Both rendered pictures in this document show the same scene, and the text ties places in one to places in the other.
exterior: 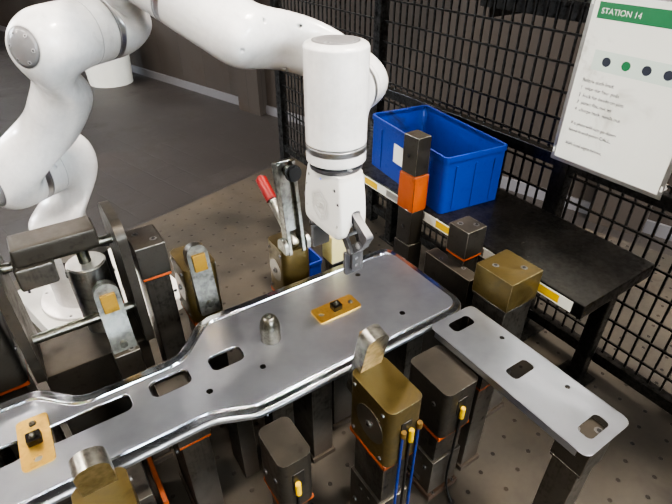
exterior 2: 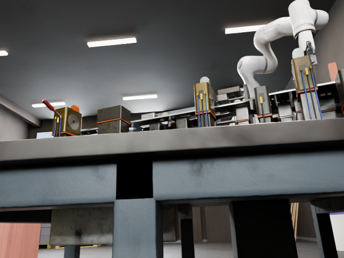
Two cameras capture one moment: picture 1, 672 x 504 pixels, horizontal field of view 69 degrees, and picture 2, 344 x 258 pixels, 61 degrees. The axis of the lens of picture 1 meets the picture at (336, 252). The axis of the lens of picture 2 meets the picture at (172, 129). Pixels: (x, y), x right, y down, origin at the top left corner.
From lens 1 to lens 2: 1.22 m
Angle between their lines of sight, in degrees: 75
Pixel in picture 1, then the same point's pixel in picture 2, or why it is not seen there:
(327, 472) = not seen: hidden behind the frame
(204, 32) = (271, 28)
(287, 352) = (284, 97)
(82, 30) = (253, 58)
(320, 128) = (293, 23)
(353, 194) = (305, 35)
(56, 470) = not seen: hidden behind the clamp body
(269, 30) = (287, 19)
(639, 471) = not seen: outside the picture
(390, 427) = (294, 65)
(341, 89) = (295, 9)
